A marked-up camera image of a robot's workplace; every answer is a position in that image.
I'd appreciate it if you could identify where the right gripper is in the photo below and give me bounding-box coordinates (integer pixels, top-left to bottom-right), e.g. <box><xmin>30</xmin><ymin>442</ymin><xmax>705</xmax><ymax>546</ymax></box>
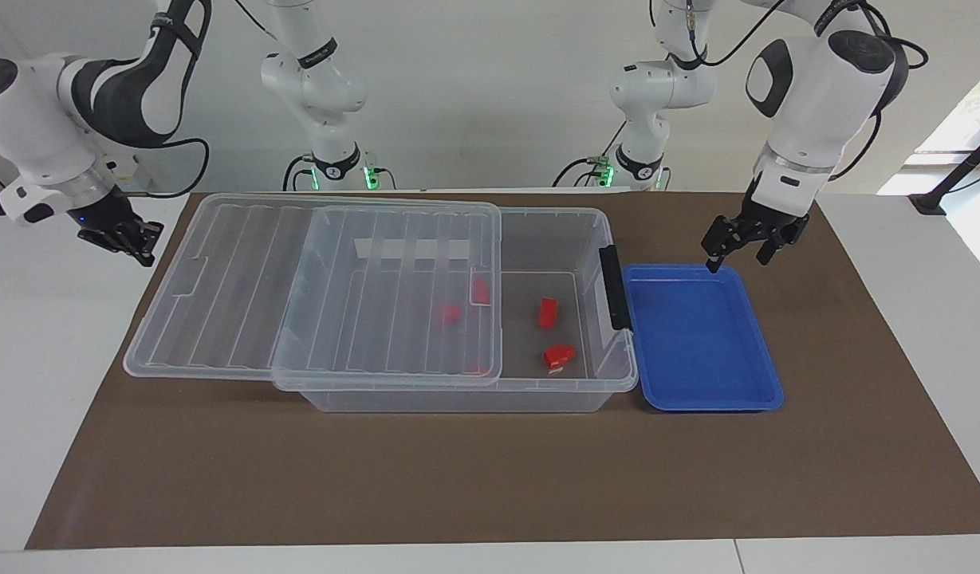
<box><xmin>73</xmin><ymin>190</ymin><xmax>144</xmax><ymax>242</ymax></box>

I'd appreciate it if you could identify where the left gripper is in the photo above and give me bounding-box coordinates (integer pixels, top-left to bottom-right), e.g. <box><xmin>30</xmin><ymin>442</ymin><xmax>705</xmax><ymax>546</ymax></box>
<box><xmin>701</xmin><ymin>179</ymin><xmax>811</xmax><ymax>274</ymax></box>

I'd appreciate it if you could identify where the black box latch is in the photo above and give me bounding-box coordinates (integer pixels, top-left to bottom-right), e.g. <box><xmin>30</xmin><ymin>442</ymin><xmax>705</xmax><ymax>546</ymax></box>
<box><xmin>599</xmin><ymin>244</ymin><xmax>633</xmax><ymax>332</ymax></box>

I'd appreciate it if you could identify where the clear plastic box lid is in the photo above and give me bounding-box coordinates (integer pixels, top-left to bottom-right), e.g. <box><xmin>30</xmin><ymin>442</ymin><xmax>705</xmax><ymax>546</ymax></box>
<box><xmin>123</xmin><ymin>193</ymin><xmax>504</xmax><ymax>390</ymax></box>

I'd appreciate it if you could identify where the clear plastic storage box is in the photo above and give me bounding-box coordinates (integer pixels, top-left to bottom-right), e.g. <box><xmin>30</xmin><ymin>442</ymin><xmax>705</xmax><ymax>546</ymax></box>
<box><xmin>273</xmin><ymin>206</ymin><xmax>640</xmax><ymax>414</ymax></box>

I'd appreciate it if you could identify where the blue plastic tray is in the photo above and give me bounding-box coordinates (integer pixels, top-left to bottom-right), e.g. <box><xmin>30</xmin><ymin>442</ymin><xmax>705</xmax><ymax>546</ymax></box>
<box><xmin>621</xmin><ymin>263</ymin><xmax>785</xmax><ymax>413</ymax></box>

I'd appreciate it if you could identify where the black stand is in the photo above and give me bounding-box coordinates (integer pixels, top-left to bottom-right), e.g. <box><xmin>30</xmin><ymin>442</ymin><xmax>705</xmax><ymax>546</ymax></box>
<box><xmin>907</xmin><ymin>128</ymin><xmax>980</xmax><ymax>216</ymax></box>

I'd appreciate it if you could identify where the black cable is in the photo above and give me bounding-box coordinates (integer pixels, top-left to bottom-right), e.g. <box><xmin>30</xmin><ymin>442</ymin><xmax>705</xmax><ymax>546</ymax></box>
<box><xmin>281</xmin><ymin>155</ymin><xmax>318</xmax><ymax>193</ymax></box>
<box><xmin>826</xmin><ymin>0</ymin><xmax>931</xmax><ymax>183</ymax></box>
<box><xmin>552</xmin><ymin>120</ymin><xmax>629</xmax><ymax>189</ymax></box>
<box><xmin>233</xmin><ymin>0</ymin><xmax>281</xmax><ymax>42</ymax></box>
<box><xmin>136</xmin><ymin>137</ymin><xmax>212</xmax><ymax>200</ymax></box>
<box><xmin>647</xmin><ymin>0</ymin><xmax>787</xmax><ymax>69</ymax></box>

